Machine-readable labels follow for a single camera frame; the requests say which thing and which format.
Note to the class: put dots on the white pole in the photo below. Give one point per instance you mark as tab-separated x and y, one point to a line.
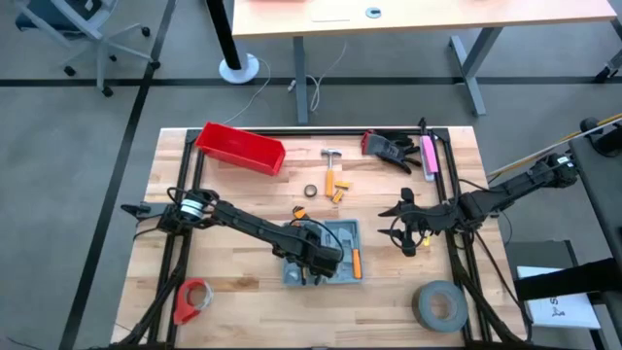
534	155

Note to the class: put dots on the grey duct tape roll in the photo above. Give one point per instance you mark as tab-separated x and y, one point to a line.
425	311

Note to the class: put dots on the grey round desk grommet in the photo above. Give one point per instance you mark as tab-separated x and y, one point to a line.
373	12

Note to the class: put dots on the yellow pole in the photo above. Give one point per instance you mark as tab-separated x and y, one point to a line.
607	120

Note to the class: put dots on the black side table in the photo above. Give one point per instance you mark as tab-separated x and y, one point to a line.
602	194

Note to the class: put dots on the red plastic bin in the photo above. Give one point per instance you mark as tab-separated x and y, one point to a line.
238	146

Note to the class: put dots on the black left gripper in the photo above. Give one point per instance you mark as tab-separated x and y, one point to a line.
316	253

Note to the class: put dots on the white flat pad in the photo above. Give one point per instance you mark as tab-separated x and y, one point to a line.
330	14

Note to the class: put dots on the red tape dispenser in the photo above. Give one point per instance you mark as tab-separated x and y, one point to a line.
184	304

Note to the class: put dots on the small black clamp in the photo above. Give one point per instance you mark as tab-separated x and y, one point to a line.
424	127

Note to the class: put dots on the column with white round base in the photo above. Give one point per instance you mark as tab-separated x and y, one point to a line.
238	70

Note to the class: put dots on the yellow black hex key set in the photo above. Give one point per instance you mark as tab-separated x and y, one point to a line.
299	212

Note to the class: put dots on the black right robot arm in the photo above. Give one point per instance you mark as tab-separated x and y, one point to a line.
510	192

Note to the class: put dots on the black flat bar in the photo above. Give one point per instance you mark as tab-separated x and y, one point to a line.
563	282

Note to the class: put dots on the grey office chair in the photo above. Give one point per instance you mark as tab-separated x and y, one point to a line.
97	44

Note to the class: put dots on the yellow screwdriver bit holder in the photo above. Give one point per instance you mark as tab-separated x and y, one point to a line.
342	185

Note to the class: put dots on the grey plastic tool case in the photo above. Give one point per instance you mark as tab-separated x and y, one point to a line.
347	233

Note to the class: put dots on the dark desk leg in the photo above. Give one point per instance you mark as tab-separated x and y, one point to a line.
610	70

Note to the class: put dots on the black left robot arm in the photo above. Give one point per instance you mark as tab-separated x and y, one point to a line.
243	221

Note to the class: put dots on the white printed paper sheet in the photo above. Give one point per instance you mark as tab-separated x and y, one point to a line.
563	311

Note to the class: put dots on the wooden desk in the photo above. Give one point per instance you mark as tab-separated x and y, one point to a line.
437	14

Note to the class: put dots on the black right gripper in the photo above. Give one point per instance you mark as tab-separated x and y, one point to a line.
432	219

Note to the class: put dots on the yellow torx bit holder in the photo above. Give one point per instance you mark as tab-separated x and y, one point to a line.
338	196

